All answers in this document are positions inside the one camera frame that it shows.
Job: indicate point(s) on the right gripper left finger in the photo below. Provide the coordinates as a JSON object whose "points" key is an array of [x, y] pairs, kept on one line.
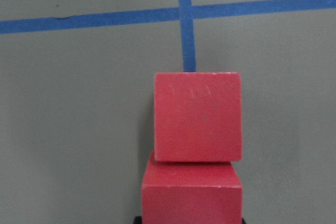
{"points": [[137, 220]]}

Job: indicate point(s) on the red block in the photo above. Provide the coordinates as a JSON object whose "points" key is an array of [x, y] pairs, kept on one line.
{"points": [[197, 117], [191, 193]]}

